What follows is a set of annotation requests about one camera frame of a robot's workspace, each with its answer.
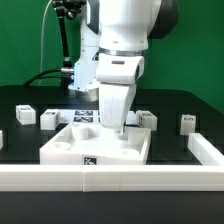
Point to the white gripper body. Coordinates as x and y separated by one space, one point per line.
117 76

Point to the white square tabletop part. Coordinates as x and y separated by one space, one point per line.
91 144

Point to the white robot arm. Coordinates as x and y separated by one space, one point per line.
114 43

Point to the white sheet with tags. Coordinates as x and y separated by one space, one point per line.
84 116

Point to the white obstacle fence right bar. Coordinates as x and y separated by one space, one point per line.
204 151

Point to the white obstacle fence bar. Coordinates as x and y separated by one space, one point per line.
111 178
204 151

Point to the white obstacle fence front bar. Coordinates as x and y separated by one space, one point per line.
111 178

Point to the white block at left edge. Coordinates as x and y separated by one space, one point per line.
1 139

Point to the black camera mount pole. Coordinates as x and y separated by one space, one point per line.
66 9

